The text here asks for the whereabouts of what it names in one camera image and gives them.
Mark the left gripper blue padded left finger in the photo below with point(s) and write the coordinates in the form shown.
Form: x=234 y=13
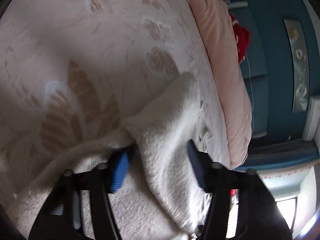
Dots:
x=61 y=214

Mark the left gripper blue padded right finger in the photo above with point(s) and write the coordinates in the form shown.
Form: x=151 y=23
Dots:
x=258 y=214

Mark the cream knit sweater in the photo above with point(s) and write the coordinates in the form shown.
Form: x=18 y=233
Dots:
x=160 y=197

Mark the pink floral bedspread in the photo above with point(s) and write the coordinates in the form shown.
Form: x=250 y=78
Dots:
x=73 y=70

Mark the teal upholstered headboard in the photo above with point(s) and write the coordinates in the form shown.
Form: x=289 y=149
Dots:
x=268 y=74

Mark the red cloth by headboard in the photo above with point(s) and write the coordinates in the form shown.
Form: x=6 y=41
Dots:
x=242 y=38

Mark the pink folded quilt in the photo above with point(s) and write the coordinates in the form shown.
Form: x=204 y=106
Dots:
x=215 y=27

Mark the floral framed wall picture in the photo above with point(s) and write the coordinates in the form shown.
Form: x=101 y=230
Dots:
x=300 y=65

